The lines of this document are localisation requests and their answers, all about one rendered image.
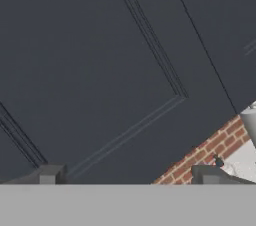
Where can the small dark object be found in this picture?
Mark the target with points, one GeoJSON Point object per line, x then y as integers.
{"type": "Point", "coordinates": [218, 161]}

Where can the dark grey cabinet door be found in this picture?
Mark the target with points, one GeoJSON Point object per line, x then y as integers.
{"type": "Point", "coordinates": [220, 20]}
{"type": "Point", "coordinates": [100, 70]}

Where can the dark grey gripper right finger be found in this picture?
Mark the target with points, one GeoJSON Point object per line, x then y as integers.
{"type": "Point", "coordinates": [208, 174]}

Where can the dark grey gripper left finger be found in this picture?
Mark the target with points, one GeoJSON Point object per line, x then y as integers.
{"type": "Point", "coordinates": [50, 173]}

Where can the grey metal cylinder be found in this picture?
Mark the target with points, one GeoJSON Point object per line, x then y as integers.
{"type": "Point", "coordinates": [250, 121]}

